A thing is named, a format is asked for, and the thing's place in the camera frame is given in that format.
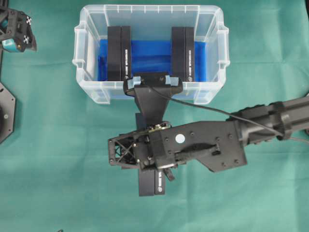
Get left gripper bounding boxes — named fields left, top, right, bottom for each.
left=0, top=6, right=37, bottom=53

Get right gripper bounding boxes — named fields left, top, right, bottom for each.
left=108, top=118, right=247, bottom=181

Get black box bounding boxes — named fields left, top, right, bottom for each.
left=171, top=27, right=195, bottom=82
left=135, top=112, right=167, bottom=198
left=107, top=26, right=132, bottom=81

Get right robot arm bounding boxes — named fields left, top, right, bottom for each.
left=108, top=97, right=309, bottom=180

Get clear plastic storage case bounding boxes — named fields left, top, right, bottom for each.
left=72, top=4, right=230, bottom=105

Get green table cloth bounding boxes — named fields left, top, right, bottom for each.
left=0, top=0, right=309, bottom=232

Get blue foam liner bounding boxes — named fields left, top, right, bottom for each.
left=97, top=40, right=207, bottom=82

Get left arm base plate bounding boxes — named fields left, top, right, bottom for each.
left=0, top=83, right=16, bottom=143

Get black camera cable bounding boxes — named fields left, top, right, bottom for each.
left=123, top=79, right=309, bottom=141

